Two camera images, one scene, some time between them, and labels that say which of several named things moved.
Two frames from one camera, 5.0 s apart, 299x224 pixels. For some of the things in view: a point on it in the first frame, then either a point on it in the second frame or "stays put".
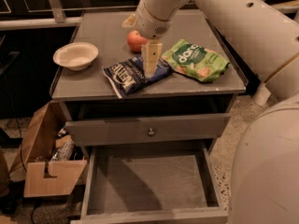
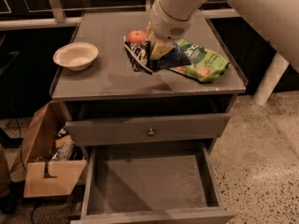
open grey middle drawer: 155,183 stays put
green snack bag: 201,63 stays put
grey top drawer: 149,129 stays put
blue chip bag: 126,75 -> 139,53
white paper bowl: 77,56 stays put
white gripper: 150,22 -> 166,25
